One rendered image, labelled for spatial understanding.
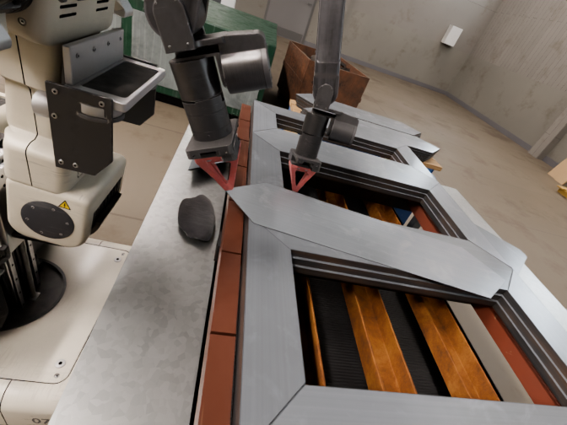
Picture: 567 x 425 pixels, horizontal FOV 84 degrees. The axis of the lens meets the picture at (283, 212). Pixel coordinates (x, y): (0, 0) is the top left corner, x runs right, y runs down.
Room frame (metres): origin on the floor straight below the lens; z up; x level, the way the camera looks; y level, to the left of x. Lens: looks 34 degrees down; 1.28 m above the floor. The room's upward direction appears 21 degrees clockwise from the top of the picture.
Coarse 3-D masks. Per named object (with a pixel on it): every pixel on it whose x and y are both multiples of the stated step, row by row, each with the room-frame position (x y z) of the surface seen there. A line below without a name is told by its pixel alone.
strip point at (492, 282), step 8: (472, 256) 0.74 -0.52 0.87; (472, 264) 0.70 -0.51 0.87; (480, 264) 0.71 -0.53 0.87; (480, 272) 0.67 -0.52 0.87; (488, 272) 0.69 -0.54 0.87; (480, 280) 0.64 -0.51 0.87; (488, 280) 0.65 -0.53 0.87; (496, 280) 0.67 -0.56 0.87; (504, 280) 0.68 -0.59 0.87; (488, 288) 0.62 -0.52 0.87; (496, 288) 0.63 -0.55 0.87
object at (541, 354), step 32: (288, 128) 1.24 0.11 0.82; (288, 160) 0.92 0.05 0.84; (384, 192) 1.01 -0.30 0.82; (416, 192) 1.05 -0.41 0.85; (448, 224) 0.90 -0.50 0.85; (320, 256) 0.51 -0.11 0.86; (352, 256) 0.54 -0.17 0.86; (480, 256) 0.75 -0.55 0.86; (416, 288) 0.56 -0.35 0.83; (448, 288) 0.59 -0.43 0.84; (512, 320) 0.58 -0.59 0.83; (544, 352) 0.50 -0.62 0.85
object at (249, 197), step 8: (256, 184) 0.68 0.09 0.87; (264, 184) 0.69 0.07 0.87; (240, 192) 0.61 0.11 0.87; (248, 192) 0.63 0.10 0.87; (256, 192) 0.64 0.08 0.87; (240, 200) 0.58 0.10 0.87; (248, 200) 0.60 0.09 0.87; (256, 200) 0.61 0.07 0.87; (240, 208) 0.55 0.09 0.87; (248, 208) 0.56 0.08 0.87; (256, 208) 0.58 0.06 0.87; (248, 216) 0.54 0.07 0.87
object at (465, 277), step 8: (440, 240) 0.75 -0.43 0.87; (440, 248) 0.72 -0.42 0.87; (448, 248) 0.73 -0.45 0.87; (456, 248) 0.75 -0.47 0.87; (448, 256) 0.69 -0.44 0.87; (456, 256) 0.71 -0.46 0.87; (464, 256) 0.72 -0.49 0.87; (448, 264) 0.66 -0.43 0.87; (456, 264) 0.67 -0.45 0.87; (464, 264) 0.68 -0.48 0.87; (456, 272) 0.63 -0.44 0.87; (464, 272) 0.65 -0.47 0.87; (472, 272) 0.66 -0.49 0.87; (456, 280) 0.60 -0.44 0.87; (464, 280) 0.62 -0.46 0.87; (472, 280) 0.63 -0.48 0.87; (464, 288) 0.58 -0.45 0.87; (472, 288) 0.60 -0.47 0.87; (480, 288) 0.61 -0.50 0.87; (488, 296) 0.59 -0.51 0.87
